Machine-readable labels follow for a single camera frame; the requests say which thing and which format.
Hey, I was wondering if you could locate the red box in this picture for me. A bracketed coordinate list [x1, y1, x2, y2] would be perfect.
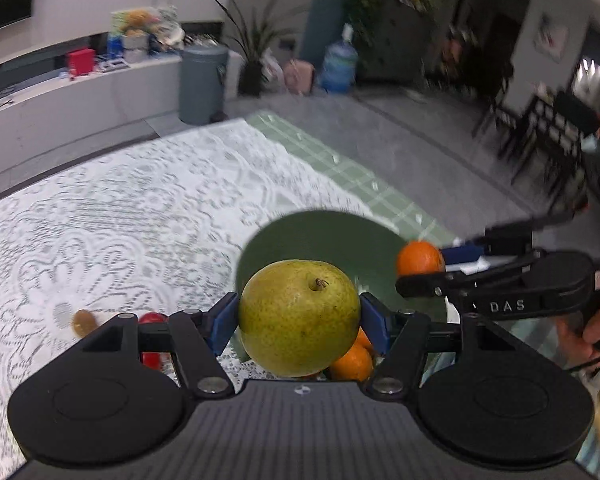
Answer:
[66, 48, 96, 77]

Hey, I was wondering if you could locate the green colander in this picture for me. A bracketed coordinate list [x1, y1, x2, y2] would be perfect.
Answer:
[236, 209, 451, 377]

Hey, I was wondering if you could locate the long-leaf plant in black pot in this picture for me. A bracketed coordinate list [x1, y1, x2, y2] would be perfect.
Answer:
[214, 0, 301, 98]

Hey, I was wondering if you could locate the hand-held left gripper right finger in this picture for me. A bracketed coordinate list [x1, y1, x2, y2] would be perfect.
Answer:
[358, 295, 546, 398]

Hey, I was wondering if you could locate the brown kiwi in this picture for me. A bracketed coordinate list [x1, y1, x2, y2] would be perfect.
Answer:
[72, 310, 98, 338]

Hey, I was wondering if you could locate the brown teddy bear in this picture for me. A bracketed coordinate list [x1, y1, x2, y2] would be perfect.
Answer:
[125, 10, 153, 36]

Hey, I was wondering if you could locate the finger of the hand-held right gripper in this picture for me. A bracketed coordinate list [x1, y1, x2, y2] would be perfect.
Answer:
[396, 252, 542, 299]
[440, 210, 588, 264]

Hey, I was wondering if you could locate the grey trash can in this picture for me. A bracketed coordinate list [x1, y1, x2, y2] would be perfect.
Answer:
[179, 44, 230, 126]

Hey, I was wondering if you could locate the dark dining table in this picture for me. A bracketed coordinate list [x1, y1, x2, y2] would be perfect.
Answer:
[510, 87, 600, 206]

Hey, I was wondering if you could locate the green pear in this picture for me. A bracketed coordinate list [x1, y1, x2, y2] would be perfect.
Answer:
[237, 259, 362, 378]

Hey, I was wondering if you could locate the white television cabinet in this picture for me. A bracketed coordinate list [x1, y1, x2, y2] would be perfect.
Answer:
[0, 50, 246, 186]

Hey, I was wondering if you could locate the blue water bottle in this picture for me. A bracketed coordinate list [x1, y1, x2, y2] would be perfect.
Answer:
[320, 24, 359, 93]

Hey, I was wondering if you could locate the white lace tablecloth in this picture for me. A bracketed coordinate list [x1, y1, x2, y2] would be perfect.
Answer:
[0, 119, 396, 471]

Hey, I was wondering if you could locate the white plastic bag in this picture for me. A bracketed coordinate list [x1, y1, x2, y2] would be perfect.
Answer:
[262, 50, 286, 93]

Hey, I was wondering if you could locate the wall picture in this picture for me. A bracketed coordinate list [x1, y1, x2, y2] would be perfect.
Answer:
[534, 12, 568, 63]

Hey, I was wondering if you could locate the grey cabinet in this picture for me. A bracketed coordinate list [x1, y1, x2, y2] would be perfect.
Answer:
[360, 0, 431, 86]

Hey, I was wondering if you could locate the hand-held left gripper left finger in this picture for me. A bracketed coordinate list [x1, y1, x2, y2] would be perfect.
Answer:
[75, 294, 240, 398]

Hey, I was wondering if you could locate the dark dining chair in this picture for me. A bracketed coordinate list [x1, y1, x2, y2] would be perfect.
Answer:
[472, 60, 517, 151]

